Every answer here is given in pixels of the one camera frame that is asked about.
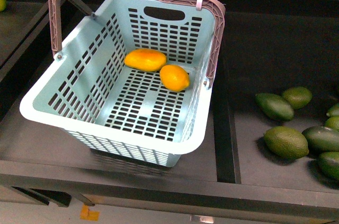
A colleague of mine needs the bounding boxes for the yellow mango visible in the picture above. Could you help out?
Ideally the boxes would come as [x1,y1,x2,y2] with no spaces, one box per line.
[124,49,167,72]

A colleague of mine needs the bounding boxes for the green avocado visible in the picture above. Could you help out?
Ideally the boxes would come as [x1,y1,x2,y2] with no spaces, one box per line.
[302,126,338,153]
[255,93,294,122]

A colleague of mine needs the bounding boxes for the black display shelf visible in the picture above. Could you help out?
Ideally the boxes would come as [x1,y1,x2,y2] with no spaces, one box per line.
[1,0,338,223]

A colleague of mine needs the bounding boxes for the light blue plastic basket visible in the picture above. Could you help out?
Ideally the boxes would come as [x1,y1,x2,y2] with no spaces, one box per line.
[20,0,215,167]

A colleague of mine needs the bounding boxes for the green lime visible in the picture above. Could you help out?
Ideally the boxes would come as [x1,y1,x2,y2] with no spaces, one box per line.
[263,126,309,159]
[281,86,313,110]

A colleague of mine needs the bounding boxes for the yellow lemon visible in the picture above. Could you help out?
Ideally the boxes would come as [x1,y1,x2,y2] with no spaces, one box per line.
[159,65,190,92]

